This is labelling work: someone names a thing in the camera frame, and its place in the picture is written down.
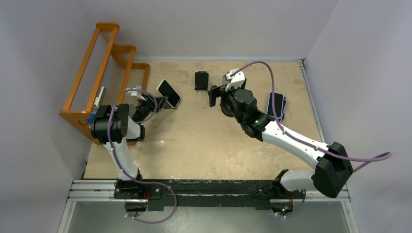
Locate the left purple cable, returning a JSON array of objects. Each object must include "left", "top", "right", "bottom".
[{"left": 107, "top": 88, "right": 177, "bottom": 224}]

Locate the black folding phone stand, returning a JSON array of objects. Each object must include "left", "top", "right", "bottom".
[{"left": 194, "top": 71, "right": 209, "bottom": 90}]

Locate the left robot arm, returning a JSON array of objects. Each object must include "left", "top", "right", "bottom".
[{"left": 90, "top": 97, "right": 168, "bottom": 199}]

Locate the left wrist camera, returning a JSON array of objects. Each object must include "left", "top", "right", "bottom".
[{"left": 125, "top": 86, "right": 146, "bottom": 100}]

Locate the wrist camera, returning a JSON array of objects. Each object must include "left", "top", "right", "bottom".
[
  {"left": 222, "top": 69, "right": 246, "bottom": 92},
  {"left": 125, "top": 86, "right": 146, "bottom": 100}
]

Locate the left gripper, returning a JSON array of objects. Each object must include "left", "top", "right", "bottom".
[{"left": 137, "top": 94, "right": 167, "bottom": 124}]

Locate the orange wooden rack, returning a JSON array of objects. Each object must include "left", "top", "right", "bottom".
[{"left": 60, "top": 22, "right": 150, "bottom": 144}]

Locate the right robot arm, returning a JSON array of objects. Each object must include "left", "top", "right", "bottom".
[{"left": 208, "top": 85, "right": 354, "bottom": 198}]

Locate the blue block in rack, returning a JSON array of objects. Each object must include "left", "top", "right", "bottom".
[{"left": 86, "top": 114, "right": 95, "bottom": 126}]

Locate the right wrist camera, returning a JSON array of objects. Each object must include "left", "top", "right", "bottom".
[{"left": 222, "top": 69, "right": 246, "bottom": 92}]

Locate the white item in rack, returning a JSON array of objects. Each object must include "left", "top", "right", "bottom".
[{"left": 93, "top": 86, "right": 105, "bottom": 108}]

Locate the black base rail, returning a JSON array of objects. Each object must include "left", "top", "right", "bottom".
[{"left": 113, "top": 178, "right": 303, "bottom": 211}]

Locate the white smartphone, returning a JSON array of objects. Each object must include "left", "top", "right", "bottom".
[{"left": 156, "top": 80, "right": 181, "bottom": 109}]

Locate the aluminium frame rail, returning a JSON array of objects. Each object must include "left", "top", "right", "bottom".
[{"left": 58, "top": 180, "right": 359, "bottom": 233}]

